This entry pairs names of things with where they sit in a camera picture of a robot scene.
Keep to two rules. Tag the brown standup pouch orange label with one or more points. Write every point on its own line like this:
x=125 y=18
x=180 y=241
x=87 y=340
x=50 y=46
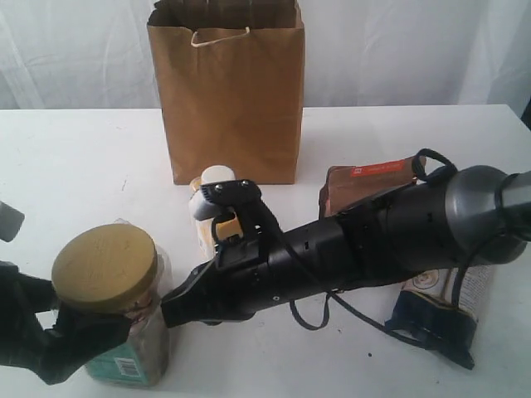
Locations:
x=344 y=185

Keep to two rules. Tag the almond jar with gold lid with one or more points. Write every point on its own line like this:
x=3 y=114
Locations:
x=118 y=269

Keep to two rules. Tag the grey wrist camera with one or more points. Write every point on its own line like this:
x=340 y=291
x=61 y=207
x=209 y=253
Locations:
x=231 y=194
x=11 y=221

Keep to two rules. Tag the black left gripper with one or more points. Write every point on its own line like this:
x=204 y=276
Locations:
x=57 y=352

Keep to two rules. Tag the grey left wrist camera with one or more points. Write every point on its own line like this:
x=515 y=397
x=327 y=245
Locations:
x=11 y=221

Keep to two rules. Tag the yellow millet bottle white cap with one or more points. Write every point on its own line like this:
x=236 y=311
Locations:
x=202 y=211

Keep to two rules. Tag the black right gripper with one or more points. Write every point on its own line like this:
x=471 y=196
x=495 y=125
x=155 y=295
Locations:
x=245 y=276

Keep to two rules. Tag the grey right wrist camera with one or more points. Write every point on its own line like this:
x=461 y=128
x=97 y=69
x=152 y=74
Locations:
x=231 y=194

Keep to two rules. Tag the brown paper bag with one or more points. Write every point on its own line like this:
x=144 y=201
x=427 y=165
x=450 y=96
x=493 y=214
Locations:
x=230 y=78

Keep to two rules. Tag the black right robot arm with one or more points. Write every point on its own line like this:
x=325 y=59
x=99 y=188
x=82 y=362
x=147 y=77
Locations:
x=478 y=216

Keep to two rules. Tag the dark blue biscuit package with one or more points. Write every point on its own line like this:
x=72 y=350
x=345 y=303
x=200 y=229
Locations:
x=424 y=311

